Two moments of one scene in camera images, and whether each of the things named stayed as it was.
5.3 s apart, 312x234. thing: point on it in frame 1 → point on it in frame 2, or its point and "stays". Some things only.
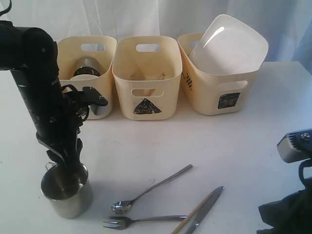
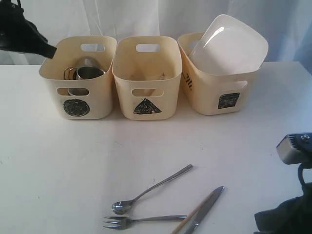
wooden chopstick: x=189 y=215 stays
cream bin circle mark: x=103 y=48 stays
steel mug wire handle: x=50 y=162 → x=71 y=73
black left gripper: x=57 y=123 → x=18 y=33
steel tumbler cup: x=87 y=66 stays
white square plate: x=230 y=46 stays
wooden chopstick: x=149 y=92 → x=137 y=75
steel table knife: x=204 y=211 stays
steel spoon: x=122 y=206 stays
